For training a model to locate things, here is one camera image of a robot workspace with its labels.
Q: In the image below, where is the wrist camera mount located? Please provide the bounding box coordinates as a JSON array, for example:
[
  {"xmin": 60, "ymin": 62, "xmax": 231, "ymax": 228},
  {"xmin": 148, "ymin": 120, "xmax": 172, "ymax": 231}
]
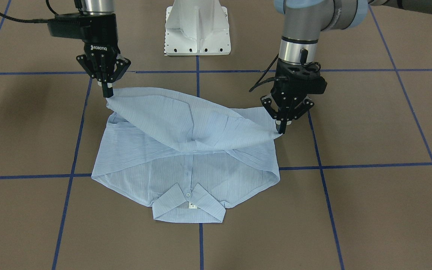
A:
[
  {"xmin": 47, "ymin": 13, "xmax": 85, "ymax": 40},
  {"xmin": 274, "ymin": 59, "xmax": 327, "ymax": 95}
]

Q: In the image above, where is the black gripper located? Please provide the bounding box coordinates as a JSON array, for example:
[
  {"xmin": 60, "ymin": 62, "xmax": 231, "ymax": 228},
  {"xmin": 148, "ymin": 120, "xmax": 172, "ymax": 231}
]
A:
[
  {"xmin": 261, "ymin": 74, "xmax": 314, "ymax": 134},
  {"xmin": 77, "ymin": 14, "xmax": 131, "ymax": 98}
]

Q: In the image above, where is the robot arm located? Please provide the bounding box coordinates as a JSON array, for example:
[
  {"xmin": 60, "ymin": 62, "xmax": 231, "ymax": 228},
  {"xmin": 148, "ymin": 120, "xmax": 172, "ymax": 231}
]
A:
[
  {"xmin": 76, "ymin": 0, "xmax": 131, "ymax": 98},
  {"xmin": 254, "ymin": 0, "xmax": 432, "ymax": 134}
]

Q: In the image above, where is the light blue button-up shirt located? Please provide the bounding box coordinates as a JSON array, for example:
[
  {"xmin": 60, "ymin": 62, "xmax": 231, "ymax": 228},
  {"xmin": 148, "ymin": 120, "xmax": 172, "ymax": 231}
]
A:
[{"xmin": 91, "ymin": 87, "xmax": 281, "ymax": 223}]

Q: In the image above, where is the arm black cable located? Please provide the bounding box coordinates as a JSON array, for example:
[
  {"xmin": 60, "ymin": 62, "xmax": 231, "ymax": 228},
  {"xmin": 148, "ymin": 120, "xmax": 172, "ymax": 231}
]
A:
[
  {"xmin": 0, "ymin": 0, "xmax": 85, "ymax": 24},
  {"xmin": 249, "ymin": 52, "xmax": 280, "ymax": 93}
]

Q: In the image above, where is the white camera stand base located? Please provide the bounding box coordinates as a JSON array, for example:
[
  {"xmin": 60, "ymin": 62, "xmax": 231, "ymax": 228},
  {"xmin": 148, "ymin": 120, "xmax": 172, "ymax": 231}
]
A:
[{"xmin": 163, "ymin": 0, "xmax": 231, "ymax": 56}]

